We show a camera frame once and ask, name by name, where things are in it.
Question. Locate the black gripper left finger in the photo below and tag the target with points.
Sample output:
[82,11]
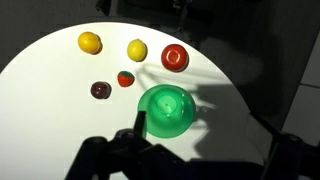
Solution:
[140,124]

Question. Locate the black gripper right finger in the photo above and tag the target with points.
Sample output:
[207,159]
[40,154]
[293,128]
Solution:
[261,135]

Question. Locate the red toy apple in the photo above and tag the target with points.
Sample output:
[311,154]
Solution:
[174,57]

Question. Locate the green plastic bowl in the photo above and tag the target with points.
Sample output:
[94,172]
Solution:
[170,110]

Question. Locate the red toy strawberry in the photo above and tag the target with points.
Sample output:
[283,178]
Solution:
[125,78]

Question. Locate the dark purple toy plum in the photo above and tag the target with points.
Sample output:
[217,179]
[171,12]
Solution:
[101,90]

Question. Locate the yellow toy lemon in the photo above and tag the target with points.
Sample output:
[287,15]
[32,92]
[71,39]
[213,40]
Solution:
[136,50]

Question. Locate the orange-yellow toy fruit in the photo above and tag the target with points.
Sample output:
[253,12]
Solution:
[89,43]

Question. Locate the round white table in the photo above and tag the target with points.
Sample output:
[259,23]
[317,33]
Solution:
[47,110]

